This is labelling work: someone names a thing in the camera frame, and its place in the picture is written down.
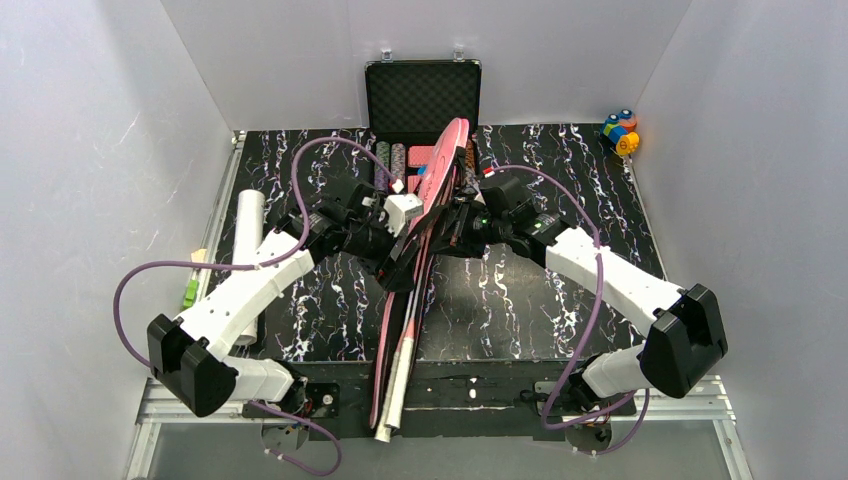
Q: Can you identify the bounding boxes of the pink racket bag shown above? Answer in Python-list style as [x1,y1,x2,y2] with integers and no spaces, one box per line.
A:
[369,118,469,436]

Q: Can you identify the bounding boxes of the white shuttlecock tube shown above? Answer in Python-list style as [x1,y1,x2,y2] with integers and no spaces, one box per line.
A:
[230,189,268,347]

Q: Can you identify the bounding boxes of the pink badminton racket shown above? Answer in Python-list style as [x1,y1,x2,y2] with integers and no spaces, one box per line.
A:
[374,294,420,443]

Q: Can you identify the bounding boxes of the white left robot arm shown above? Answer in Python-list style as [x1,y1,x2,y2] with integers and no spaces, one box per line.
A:
[147,182,425,417]

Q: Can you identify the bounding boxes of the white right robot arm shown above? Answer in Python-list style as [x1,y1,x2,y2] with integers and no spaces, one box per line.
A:
[431,173,728,409]

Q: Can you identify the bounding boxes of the black poker chip case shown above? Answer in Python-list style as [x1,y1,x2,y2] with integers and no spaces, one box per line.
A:
[364,60,482,194]

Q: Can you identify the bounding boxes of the colourful toy blocks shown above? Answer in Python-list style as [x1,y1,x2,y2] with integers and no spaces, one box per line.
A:
[601,109,641,157]

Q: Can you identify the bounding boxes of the beige wooden block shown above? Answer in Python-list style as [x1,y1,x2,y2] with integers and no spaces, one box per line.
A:
[190,248,207,269]

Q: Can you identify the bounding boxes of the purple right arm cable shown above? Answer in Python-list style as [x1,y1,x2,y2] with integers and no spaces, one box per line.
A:
[486,164,652,458]

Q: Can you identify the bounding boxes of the green clip on rail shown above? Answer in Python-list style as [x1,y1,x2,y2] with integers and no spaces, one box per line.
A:
[181,278,199,310]

